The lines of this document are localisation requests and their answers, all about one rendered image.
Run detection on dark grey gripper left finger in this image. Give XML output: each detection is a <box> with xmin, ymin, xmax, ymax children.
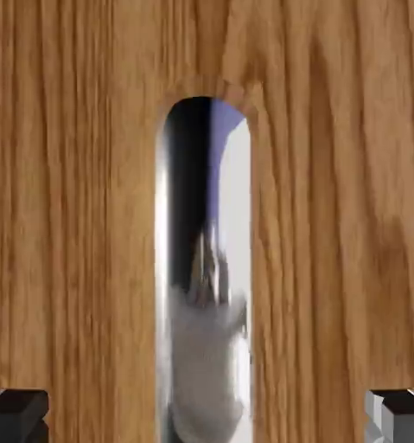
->
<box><xmin>0</xmin><ymin>388</ymin><xmax>50</xmax><ymax>443</ymax></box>

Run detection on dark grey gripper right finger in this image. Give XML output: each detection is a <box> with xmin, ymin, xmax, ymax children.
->
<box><xmin>364</xmin><ymin>388</ymin><xmax>414</xmax><ymax>443</ymax></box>

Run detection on light wood drawer front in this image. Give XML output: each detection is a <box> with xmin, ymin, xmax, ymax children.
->
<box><xmin>0</xmin><ymin>0</ymin><xmax>414</xmax><ymax>443</ymax></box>

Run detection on curved shiny metal handle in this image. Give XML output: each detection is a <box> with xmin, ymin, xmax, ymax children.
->
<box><xmin>153</xmin><ymin>95</ymin><xmax>253</xmax><ymax>443</ymax></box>

